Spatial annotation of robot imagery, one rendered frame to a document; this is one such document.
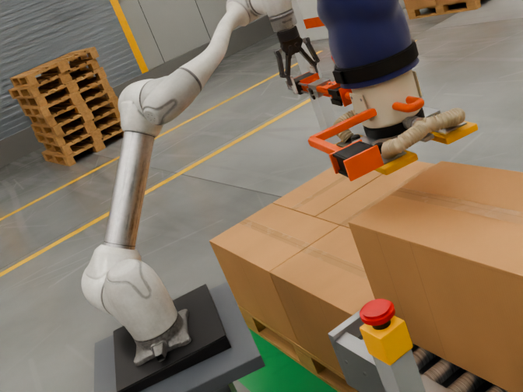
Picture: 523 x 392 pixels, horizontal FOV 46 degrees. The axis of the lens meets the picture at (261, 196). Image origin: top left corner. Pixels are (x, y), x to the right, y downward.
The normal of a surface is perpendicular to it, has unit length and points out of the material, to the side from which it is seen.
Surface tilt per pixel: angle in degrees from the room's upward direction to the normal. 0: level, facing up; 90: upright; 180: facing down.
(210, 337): 3
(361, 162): 90
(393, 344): 90
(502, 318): 90
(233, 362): 0
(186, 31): 90
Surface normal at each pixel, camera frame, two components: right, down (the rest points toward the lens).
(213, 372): -0.35, -0.87
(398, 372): 0.49, 0.15
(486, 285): -0.79, 0.47
